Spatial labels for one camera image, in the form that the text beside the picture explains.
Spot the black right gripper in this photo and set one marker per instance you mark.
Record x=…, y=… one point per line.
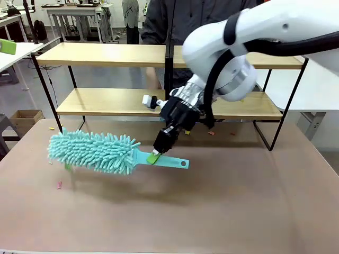
x=177, y=116

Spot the teal microfiber duster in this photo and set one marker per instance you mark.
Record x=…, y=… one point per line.
x=92, y=150

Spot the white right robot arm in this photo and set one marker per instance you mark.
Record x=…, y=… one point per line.
x=265, y=23

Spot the person's right hand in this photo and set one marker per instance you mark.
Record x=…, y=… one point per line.
x=154, y=78

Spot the white side table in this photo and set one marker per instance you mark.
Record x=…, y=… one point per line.
x=304, y=87
x=26, y=50

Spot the grey background desk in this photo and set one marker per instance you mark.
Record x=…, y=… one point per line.
x=10, y=19

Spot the black stand pole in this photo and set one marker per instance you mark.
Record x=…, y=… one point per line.
x=29, y=21

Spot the black backpack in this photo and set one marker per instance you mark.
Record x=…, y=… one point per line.
x=40, y=29

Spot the white background desk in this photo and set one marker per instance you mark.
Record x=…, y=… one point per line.
x=71, y=9

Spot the cardboard box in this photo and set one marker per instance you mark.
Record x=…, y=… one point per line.
x=25, y=119

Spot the green paper scrap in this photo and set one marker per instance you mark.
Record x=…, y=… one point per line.
x=67, y=167

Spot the black stool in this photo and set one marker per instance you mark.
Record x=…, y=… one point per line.
x=6, y=132

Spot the pink paper scrap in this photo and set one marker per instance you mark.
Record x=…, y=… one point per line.
x=59, y=184

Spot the background person grey coat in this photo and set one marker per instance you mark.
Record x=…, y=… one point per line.
x=131, y=18

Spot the person in grey jacket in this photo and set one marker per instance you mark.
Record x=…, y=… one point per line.
x=159, y=26

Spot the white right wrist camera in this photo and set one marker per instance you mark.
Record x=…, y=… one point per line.
x=146, y=100

